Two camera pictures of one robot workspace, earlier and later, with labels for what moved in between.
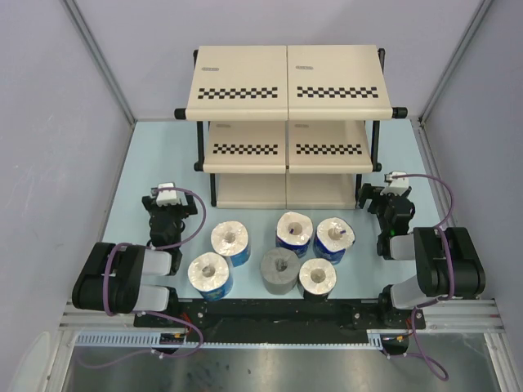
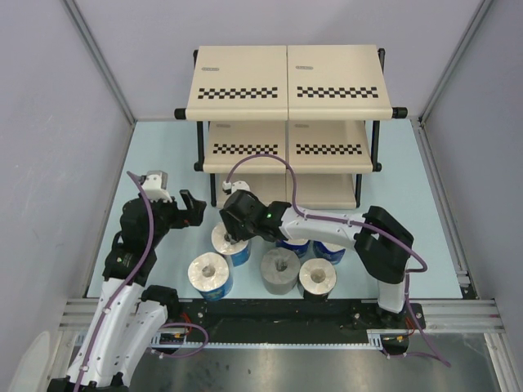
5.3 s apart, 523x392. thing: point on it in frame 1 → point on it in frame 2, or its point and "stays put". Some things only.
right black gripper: (367, 192) → (235, 233)
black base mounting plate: (281, 316) stays put
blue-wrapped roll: (209, 273) stays put
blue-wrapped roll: (231, 238) stays put
